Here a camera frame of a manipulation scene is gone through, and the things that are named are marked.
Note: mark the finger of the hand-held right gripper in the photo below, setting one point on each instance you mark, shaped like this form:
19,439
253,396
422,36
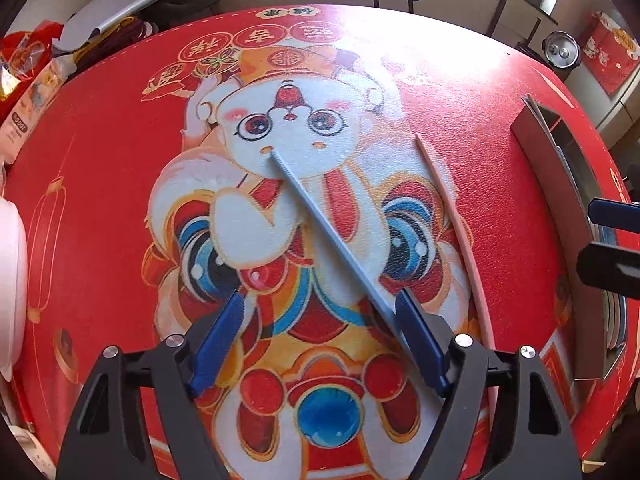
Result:
615,215
610,267

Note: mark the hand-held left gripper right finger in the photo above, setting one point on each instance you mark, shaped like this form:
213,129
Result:
420,340

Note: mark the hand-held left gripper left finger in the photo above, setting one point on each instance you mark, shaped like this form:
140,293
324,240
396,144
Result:
220,345

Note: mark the stainless steel utensil holder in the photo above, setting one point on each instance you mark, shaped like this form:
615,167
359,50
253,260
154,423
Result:
550,185

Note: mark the pink chopstick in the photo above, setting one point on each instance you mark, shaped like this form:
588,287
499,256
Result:
450,200

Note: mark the white refrigerator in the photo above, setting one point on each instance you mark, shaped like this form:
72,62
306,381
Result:
620,110

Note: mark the red printed table mat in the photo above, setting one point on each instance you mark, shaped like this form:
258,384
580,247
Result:
125,210

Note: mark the dark pressure cooker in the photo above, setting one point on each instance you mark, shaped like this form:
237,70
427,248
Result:
562,50

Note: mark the white bowl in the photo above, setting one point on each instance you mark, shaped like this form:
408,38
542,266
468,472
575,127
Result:
12,280

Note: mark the red snack packet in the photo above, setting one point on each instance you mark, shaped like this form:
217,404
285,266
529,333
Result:
22,45

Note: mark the black metal frame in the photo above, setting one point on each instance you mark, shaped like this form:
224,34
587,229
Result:
500,10

